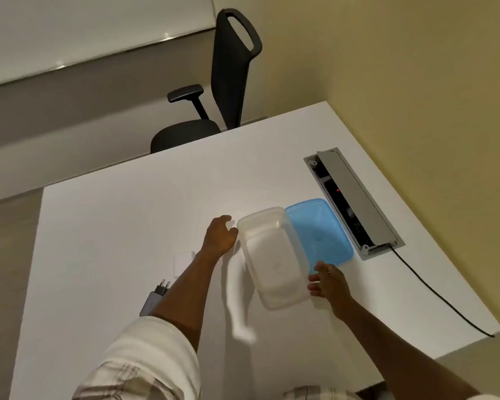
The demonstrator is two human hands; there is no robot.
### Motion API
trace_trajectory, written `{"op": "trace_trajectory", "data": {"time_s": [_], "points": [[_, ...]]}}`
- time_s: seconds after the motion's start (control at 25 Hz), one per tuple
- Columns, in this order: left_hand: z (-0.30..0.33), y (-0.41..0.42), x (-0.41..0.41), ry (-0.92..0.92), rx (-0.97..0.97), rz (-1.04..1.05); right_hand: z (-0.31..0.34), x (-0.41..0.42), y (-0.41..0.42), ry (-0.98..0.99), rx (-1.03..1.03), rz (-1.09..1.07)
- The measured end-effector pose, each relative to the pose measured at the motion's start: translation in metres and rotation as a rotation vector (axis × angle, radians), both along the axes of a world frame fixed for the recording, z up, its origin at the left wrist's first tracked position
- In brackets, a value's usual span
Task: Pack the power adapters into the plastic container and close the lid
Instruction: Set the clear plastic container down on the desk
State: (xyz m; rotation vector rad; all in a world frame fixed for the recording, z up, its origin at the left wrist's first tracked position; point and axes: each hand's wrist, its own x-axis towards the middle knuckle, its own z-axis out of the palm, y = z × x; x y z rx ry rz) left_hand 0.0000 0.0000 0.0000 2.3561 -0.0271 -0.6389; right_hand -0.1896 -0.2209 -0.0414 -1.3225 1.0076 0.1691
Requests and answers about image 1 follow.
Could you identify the person's left hand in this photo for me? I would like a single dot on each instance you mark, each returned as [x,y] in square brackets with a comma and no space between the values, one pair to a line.
[218,241]

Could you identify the person's right hand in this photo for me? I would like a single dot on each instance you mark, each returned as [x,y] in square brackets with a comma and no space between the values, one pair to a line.
[331,285]

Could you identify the large white charger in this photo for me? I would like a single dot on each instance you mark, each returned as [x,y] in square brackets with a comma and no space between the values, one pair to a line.
[183,265]

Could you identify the clear plastic container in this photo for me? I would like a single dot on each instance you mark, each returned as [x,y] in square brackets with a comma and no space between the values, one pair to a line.
[273,254]

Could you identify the blue plastic lid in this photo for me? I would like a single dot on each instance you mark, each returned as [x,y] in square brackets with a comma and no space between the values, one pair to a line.
[321,229]

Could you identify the dark grey charger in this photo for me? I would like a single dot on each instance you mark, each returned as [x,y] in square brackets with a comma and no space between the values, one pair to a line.
[152,302]

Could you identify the person's left forearm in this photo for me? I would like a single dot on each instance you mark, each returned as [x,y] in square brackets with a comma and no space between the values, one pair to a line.
[183,295]

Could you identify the person's right forearm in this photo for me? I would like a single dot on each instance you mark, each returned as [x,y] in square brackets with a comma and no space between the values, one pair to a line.
[383,349]

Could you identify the grey desk socket box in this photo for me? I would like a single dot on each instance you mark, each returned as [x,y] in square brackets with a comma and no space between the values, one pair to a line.
[354,195]

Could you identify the beige plaid shirt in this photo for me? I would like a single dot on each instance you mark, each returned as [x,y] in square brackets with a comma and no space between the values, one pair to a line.
[146,362]

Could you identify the black office chair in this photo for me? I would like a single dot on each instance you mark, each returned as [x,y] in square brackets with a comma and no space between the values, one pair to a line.
[233,70]

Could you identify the white wall board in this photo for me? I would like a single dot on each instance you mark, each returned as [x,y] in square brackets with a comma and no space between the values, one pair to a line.
[87,29]

